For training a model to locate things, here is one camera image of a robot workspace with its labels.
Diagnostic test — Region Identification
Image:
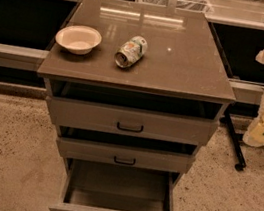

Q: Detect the grey middle drawer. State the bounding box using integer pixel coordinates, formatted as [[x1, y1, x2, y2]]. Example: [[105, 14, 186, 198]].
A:
[[56, 127, 198, 173]]

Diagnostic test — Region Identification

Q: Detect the grey drawer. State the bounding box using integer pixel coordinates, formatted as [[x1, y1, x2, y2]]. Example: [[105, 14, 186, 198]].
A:
[[47, 80, 221, 145], [56, 127, 198, 173], [50, 159, 178, 211]]

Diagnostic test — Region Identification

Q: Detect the green and white soda can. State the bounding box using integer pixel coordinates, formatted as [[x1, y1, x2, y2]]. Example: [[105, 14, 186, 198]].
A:
[[114, 36, 148, 69]]

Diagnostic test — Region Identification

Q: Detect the grey top drawer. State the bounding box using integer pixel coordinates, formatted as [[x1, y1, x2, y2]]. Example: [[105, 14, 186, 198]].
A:
[[47, 80, 221, 145]]

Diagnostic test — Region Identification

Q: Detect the white wire basket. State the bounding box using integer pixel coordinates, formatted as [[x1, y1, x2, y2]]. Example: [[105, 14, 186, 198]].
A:
[[137, 0, 214, 13]]

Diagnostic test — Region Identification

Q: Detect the black metal stand leg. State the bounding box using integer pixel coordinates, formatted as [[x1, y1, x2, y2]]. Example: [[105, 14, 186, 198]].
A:
[[220, 106, 246, 172]]

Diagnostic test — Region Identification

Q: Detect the grey drawer cabinet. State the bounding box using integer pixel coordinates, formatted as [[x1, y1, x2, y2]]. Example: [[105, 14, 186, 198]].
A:
[[21, 0, 250, 196]]

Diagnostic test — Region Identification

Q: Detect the grey bottom drawer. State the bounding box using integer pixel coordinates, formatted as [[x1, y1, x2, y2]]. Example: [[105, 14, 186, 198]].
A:
[[50, 159, 178, 211]]

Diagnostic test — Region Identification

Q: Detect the white bowl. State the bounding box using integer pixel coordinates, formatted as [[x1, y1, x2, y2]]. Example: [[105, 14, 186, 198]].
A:
[[55, 25, 102, 55]]

